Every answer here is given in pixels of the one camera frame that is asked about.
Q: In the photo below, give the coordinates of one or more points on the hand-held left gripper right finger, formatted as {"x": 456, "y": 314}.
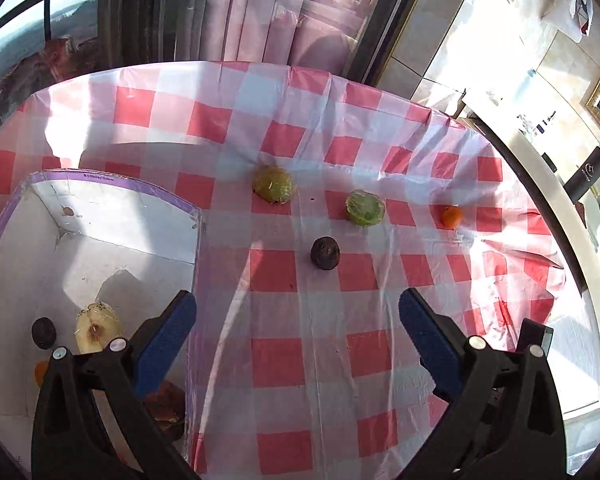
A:
{"x": 430, "y": 345}

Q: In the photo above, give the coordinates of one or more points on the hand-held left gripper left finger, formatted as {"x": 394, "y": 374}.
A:
{"x": 165, "y": 345}

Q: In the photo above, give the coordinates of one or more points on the large rotten brown apple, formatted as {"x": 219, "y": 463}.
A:
{"x": 169, "y": 404}

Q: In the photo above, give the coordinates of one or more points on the yellow-green fruit half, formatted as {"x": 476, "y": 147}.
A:
{"x": 274, "y": 185}
{"x": 96, "y": 332}

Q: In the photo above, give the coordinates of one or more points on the small dark wrinkled fruit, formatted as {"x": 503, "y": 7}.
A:
{"x": 44, "y": 332}

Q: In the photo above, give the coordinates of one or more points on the orange tangerine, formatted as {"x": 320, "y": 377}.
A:
{"x": 40, "y": 372}
{"x": 451, "y": 216}

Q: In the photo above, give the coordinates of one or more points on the white cardboard box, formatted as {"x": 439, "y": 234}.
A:
{"x": 120, "y": 220}

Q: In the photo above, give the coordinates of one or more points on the red white checkered tablecloth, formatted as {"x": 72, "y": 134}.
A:
{"x": 280, "y": 320}

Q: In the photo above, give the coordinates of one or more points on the dark wrinkled fruit with stem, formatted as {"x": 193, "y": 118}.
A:
{"x": 325, "y": 253}

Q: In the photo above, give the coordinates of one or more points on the wrapped green fruit half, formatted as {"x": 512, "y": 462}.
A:
{"x": 365, "y": 207}

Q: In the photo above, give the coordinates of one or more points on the black bottle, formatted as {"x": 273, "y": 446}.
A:
{"x": 587, "y": 175}

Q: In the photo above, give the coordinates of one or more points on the white side counter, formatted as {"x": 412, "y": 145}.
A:
{"x": 530, "y": 160}

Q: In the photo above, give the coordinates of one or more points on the white hanging cloth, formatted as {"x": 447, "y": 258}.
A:
{"x": 572, "y": 5}

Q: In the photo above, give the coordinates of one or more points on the pink sheer curtain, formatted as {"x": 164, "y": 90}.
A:
{"x": 280, "y": 20}

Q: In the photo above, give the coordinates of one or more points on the dark framed window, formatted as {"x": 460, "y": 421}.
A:
{"x": 30, "y": 25}

